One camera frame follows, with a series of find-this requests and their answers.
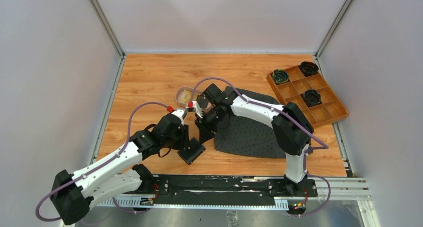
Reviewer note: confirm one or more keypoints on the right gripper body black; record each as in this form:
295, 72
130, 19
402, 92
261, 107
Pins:
213, 117

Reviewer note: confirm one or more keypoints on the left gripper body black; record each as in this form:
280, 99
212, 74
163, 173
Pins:
179, 139

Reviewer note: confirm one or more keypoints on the black leather card holder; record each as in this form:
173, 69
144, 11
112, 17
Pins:
190, 153

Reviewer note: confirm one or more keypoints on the gold credit card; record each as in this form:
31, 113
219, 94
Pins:
185, 96

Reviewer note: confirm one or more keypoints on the pink oval tray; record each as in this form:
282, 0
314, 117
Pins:
198, 96

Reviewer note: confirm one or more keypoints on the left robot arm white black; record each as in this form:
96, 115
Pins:
109, 169

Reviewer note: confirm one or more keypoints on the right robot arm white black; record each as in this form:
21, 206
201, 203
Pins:
292, 130

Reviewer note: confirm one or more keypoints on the dark grey dotted cloth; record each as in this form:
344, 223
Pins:
245, 137

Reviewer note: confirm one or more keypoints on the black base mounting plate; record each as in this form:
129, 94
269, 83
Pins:
225, 191

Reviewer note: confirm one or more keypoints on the coiled black belt middle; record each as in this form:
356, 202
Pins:
311, 98

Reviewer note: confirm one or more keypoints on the coiled black belt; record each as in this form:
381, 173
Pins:
311, 98
309, 68

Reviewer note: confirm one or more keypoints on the coiled black belt top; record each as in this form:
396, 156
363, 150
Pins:
309, 68

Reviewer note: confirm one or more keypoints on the brown wooden compartment tray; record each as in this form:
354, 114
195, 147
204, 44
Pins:
306, 87

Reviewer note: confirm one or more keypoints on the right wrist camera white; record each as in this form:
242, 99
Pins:
197, 109

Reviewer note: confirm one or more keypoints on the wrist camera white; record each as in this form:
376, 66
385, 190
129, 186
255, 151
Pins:
197, 109
181, 114

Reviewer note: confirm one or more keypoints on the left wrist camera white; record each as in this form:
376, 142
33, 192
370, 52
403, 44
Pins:
181, 114

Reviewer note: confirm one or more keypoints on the aluminium frame rail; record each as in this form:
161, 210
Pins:
327, 189

